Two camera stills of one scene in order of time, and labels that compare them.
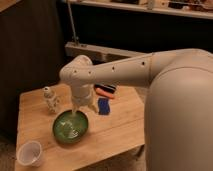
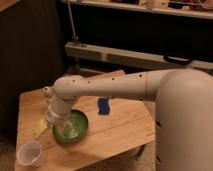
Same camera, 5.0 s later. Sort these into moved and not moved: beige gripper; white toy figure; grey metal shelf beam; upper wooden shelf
Moved: beige gripper
Not moved: upper wooden shelf; white toy figure; grey metal shelf beam
